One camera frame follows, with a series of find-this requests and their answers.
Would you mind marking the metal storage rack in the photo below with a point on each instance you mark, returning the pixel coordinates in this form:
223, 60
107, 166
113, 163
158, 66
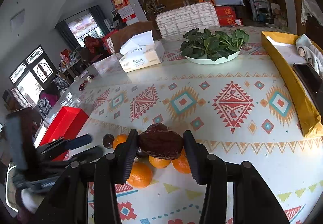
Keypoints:
260, 6

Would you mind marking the red gift carton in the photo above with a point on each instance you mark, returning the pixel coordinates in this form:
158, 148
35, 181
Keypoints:
109, 38

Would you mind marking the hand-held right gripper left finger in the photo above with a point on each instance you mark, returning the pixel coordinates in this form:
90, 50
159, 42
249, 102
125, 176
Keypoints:
128, 155

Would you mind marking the chair with patterned cover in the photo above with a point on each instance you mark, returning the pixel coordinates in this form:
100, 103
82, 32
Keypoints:
186, 19

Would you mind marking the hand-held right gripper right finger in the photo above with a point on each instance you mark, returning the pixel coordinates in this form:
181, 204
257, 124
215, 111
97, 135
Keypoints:
192, 157

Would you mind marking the dark round plum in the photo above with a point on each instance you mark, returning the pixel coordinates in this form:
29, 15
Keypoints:
108, 141

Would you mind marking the pale crumpled cloth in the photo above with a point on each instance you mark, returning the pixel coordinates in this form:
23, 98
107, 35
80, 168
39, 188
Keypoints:
309, 49

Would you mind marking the orange mandarin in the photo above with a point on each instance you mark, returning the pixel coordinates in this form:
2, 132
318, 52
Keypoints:
139, 175
182, 164
119, 140
159, 162

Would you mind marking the square ceiling light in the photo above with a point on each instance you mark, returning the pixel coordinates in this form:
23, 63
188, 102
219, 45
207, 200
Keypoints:
17, 18

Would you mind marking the white tissue box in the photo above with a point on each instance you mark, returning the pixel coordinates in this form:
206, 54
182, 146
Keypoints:
141, 56

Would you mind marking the dark red wrinkled date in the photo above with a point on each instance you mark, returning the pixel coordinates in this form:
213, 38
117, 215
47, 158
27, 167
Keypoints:
157, 126
160, 144

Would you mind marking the shallow yellow box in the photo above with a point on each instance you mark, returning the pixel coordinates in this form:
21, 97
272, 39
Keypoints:
290, 82

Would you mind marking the shallow red box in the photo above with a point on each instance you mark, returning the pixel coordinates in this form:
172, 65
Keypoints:
65, 123

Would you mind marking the arched glass door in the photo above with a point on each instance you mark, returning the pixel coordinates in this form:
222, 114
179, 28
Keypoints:
32, 72

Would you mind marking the white plate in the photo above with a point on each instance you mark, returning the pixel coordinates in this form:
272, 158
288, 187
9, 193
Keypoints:
214, 60

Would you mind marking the red wall calendar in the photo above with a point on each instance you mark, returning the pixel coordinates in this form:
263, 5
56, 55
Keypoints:
125, 6

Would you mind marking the chair with brown cover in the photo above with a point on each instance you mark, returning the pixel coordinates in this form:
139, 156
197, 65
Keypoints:
131, 32

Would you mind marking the white lace cloth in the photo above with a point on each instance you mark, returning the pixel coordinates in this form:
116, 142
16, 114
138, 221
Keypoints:
309, 11

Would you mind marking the teal curtain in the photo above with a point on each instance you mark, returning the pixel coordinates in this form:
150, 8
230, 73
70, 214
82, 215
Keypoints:
64, 34
98, 18

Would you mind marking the plate of green vegetables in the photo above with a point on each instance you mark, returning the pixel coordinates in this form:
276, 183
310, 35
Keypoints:
212, 42

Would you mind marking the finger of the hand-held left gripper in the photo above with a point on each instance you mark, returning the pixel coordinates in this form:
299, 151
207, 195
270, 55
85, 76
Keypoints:
85, 155
77, 141

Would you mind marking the flat black device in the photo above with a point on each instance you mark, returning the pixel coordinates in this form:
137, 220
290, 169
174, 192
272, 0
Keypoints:
309, 80

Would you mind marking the small dark red date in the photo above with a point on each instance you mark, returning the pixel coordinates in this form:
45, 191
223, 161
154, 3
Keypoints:
82, 87

